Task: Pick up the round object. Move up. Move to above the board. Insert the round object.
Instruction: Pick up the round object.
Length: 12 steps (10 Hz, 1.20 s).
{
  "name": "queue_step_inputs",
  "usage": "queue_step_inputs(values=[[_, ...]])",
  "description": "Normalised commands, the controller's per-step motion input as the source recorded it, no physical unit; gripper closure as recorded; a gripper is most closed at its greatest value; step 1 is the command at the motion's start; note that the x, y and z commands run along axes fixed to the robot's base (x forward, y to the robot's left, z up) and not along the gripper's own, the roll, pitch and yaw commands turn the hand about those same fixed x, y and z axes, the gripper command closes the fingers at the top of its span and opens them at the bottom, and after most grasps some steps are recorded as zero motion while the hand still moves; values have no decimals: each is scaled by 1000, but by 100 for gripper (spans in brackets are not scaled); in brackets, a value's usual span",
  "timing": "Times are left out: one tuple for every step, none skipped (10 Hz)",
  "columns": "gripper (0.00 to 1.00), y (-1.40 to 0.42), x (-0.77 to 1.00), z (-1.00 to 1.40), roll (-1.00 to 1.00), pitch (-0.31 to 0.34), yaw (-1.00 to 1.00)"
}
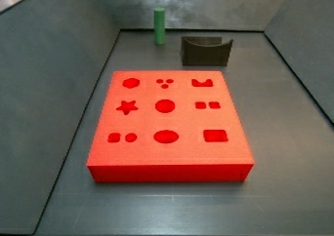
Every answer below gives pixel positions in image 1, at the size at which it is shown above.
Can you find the green round cylinder peg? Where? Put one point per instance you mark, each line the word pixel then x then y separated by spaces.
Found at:
pixel 159 28

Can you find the red shape sorting board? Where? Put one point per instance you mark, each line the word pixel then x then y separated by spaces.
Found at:
pixel 169 128

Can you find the black curved holder bracket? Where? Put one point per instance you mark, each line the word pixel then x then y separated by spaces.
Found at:
pixel 205 51

